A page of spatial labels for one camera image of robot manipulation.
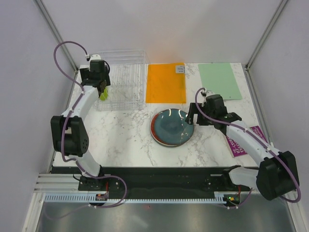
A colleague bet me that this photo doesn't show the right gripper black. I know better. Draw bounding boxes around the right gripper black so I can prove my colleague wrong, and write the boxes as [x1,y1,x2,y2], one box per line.
[185,102,215,126]

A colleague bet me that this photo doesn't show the lime green plate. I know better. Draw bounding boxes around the lime green plate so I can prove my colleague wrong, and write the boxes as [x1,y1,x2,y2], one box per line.
[99,87,108,101]

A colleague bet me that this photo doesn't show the dark blue glazed plate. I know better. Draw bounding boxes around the dark blue glazed plate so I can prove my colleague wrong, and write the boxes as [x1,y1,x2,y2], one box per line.
[154,108,195,145]

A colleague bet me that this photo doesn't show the red and teal plate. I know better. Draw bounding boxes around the red and teal plate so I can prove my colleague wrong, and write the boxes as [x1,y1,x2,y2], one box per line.
[150,113,179,147]

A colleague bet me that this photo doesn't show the grey-blue plate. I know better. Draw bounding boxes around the grey-blue plate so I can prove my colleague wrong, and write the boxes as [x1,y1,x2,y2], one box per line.
[158,143,183,148]

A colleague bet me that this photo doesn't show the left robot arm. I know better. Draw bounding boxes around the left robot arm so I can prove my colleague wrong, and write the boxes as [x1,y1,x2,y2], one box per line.
[51,54,111,190]

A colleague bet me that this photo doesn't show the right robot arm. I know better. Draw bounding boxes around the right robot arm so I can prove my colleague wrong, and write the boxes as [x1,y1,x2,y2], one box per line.
[185,94,301,203]

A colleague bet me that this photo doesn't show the mint green cutting mat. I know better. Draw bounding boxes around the mint green cutting mat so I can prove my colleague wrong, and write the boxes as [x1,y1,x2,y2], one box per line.
[197,63,242,100]

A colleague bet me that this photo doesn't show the purple booklet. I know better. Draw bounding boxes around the purple booklet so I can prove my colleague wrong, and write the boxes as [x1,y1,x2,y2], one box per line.
[226,126,269,163]

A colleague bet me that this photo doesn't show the orange cutting mat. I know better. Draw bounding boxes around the orange cutting mat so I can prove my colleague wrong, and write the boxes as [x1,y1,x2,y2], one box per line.
[146,63,186,104]

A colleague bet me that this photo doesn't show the white label sticker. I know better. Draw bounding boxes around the white label sticker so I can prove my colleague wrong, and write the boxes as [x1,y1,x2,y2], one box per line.
[175,65,185,74]

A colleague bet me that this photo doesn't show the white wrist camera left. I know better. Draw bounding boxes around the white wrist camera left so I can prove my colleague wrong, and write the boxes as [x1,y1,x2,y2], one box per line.
[85,54,102,61]

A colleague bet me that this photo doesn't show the white wire dish rack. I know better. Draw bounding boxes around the white wire dish rack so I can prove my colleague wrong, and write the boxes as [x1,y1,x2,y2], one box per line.
[94,50,148,111]

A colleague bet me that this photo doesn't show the aluminium frame post left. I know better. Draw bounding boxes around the aluminium frame post left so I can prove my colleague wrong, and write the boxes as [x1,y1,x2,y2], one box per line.
[33,0,78,72]

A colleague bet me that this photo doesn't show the aluminium frame post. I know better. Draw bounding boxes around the aluminium frame post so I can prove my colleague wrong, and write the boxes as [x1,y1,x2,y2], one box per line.
[33,0,78,72]
[244,0,290,72]

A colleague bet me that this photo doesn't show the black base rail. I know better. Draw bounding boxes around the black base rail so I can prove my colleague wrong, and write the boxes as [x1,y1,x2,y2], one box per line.
[50,165,256,200]

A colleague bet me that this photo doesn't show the purple cable base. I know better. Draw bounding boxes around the purple cable base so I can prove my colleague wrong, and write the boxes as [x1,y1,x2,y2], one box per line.
[44,176,128,220]

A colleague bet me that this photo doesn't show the white cable duct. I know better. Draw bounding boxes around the white cable duct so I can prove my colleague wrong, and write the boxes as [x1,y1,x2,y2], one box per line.
[43,191,239,204]

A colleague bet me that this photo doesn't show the aluminium frame post right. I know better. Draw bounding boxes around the aluminium frame post right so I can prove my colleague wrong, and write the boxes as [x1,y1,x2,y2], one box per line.
[244,0,290,72]

